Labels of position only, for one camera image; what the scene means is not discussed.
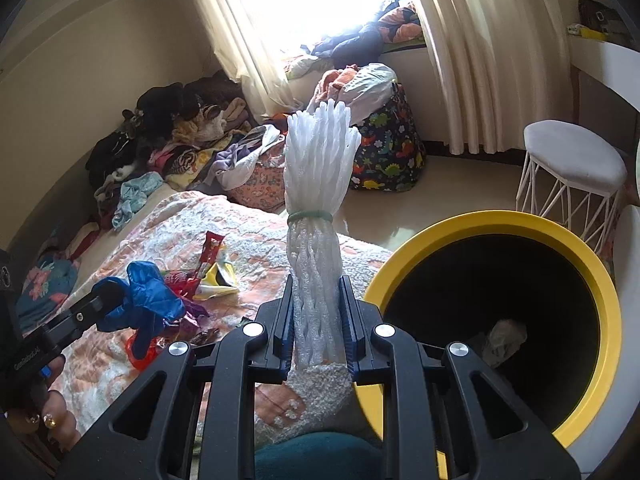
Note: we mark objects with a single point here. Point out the white foam net sleeve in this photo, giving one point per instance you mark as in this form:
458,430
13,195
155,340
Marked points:
317,170

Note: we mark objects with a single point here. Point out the person's left hand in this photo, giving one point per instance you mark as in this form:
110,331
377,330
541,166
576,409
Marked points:
52,422

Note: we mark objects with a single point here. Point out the light blue garment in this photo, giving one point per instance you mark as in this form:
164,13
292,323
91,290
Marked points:
135,195

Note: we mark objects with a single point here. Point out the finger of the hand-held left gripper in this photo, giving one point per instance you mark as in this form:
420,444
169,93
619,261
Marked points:
80,310

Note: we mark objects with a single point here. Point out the sheer cream curtain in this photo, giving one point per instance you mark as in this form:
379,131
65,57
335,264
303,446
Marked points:
235,35

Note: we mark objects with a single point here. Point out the white plastic bag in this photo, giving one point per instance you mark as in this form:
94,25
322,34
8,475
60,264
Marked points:
372,85

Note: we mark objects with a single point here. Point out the purple snack wrapper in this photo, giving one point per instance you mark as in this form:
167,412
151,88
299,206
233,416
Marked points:
194,317

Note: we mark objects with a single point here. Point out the blue plastic glove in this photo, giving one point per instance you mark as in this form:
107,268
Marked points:
150,300

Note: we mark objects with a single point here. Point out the crumpled white paper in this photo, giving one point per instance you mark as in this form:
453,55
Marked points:
505,342

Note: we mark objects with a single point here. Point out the white and purple garment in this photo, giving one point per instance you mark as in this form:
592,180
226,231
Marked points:
240,160

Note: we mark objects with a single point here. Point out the green rubber band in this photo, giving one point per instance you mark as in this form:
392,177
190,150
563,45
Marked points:
310,216

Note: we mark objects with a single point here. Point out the thick cream curtain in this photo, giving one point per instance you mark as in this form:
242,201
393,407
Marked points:
480,50

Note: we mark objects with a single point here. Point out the yellow snack wrapper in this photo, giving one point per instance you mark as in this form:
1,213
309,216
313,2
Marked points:
220,282

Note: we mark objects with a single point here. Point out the yellow trash bin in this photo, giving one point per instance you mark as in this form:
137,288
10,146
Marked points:
500,221

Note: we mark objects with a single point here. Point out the dark pouch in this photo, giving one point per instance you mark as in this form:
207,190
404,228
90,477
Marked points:
600,15

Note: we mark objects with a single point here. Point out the dinosaur print fabric bag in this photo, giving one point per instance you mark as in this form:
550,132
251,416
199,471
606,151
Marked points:
392,150

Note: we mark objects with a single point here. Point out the pink floral fabric bag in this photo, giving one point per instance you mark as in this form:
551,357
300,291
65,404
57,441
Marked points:
260,185

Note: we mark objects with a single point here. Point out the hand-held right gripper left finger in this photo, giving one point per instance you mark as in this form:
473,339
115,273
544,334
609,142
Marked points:
286,327

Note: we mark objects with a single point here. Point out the heap of windowsill clothes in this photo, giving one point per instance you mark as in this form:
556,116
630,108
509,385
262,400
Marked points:
360,40

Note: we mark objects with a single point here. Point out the pile of clothes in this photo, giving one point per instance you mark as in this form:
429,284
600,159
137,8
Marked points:
170,125

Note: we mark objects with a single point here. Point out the yellow box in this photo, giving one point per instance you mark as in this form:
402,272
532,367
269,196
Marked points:
590,34

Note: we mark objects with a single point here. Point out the orange cloth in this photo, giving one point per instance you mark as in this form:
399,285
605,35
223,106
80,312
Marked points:
332,82

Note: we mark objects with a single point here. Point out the white desk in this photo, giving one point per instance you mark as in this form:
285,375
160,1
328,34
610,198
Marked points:
607,67

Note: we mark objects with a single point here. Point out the floral printed blanket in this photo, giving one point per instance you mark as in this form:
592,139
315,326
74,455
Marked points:
150,230

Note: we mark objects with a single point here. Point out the red plastic wrapper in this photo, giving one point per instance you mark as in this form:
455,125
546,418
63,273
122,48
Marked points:
146,357

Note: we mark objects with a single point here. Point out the teal floral cloth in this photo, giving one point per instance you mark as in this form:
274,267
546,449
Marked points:
47,285

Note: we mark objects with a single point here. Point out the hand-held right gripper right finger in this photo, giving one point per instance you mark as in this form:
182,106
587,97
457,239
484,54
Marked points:
350,332

